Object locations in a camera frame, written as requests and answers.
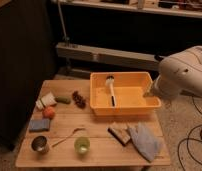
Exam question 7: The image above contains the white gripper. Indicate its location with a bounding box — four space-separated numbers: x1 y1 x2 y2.
143 76 170 99

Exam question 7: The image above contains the blue grey towel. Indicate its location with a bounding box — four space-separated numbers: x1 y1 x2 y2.
127 123 162 162

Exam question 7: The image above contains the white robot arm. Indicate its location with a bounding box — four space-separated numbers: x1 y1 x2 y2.
144 46 202 100

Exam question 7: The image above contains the orange plastic bin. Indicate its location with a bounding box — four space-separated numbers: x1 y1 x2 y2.
90 72 161 116

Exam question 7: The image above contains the white dish brush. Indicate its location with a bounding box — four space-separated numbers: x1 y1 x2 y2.
105 75 116 107

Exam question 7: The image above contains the grey metal beam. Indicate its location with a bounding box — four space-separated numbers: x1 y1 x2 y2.
56 42 159 71

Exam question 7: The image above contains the brown wooden block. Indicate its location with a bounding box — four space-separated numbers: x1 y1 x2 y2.
108 123 130 146

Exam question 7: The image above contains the dark grape bunch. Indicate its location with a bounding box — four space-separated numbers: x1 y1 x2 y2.
72 91 86 109

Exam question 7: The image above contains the wooden spoon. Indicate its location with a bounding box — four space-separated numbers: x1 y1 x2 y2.
51 127 86 148

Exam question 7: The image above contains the green plastic cup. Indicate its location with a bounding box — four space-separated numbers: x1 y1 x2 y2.
74 137 90 155

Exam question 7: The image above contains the green pickle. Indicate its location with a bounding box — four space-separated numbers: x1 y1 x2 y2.
55 97 71 104

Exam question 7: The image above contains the metal pole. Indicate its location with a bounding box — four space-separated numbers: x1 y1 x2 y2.
57 0 69 46

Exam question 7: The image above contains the upper shelf board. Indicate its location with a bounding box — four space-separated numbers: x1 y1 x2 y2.
51 0 202 19

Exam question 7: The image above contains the orange fruit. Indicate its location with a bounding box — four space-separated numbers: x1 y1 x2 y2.
42 106 55 119

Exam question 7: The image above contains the blue sponge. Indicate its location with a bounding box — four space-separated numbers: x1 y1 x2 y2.
29 119 50 132

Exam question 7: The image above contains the metal cup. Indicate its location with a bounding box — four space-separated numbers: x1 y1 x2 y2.
31 136 49 154

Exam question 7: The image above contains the black cable on floor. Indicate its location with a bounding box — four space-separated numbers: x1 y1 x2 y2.
176 96 202 171

